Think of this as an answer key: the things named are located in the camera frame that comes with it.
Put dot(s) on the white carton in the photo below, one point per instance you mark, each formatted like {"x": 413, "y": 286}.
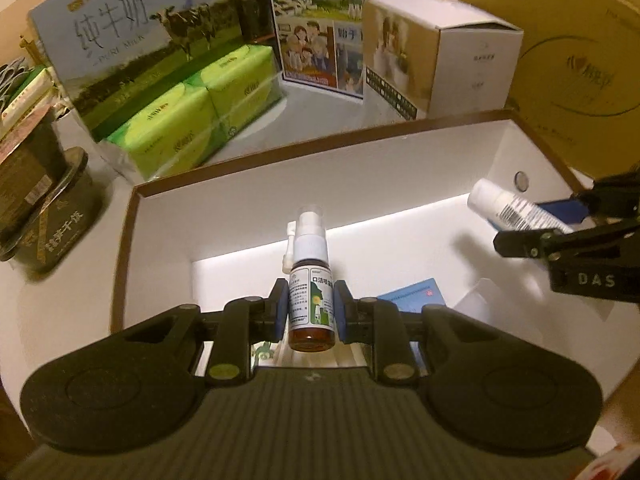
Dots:
{"x": 465, "y": 70}

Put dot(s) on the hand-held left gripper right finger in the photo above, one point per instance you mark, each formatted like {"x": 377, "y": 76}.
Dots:
{"x": 341, "y": 310}

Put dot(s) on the brown spray bottle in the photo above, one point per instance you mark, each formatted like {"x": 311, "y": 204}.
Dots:
{"x": 310, "y": 310}

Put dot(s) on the green tissue multipack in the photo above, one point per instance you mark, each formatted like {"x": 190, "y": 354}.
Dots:
{"x": 175, "y": 125}

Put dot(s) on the blue milk carton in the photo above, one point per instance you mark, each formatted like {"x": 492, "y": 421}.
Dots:
{"x": 310, "y": 35}

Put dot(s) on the green pasture milk carton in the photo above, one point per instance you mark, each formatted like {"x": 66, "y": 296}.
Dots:
{"x": 125, "y": 35}

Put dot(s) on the blue medicine box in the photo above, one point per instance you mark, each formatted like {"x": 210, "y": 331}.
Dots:
{"x": 415, "y": 294}

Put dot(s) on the small dark box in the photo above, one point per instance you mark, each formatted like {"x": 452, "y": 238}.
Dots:
{"x": 255, "y": 15}

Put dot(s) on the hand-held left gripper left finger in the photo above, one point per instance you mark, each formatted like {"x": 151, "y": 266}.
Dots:
{"x": 282, "y": 307}

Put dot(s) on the pale purple tube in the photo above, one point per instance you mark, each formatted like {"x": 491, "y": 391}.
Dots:
{"x": 500, "y": 205}

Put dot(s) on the large cardboard carton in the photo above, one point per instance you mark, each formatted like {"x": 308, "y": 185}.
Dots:
{"x": 575, "y": 85}

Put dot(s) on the brown cardboard box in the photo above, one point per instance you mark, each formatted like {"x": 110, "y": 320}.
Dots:
{"x": 400, "y": 175}

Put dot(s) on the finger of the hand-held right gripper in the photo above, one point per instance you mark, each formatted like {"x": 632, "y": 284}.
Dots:
{"x": 565, "y": 212}
{"x": 520, "y": 245}

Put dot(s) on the cream wrapped packets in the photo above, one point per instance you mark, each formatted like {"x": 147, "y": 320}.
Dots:
{"x": 25, "y": 95}

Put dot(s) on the dark food box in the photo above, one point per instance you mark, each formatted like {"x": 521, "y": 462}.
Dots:
{"x": 25, "y": 170}
{"x": 60, "y": 230}

